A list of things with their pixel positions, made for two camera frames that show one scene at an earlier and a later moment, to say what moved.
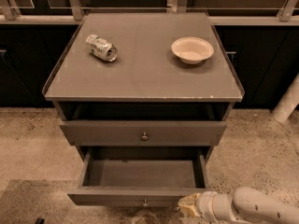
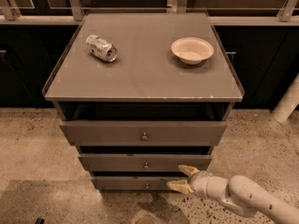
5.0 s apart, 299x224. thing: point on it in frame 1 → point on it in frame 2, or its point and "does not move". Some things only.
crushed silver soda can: (101, 48) does not move
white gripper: (206, 205) → (199, 181)
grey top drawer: (142, 133) does not move
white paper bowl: (192, 50) does not move
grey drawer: (139, 183) → (145, 158)
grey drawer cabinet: (146, 97) does not move
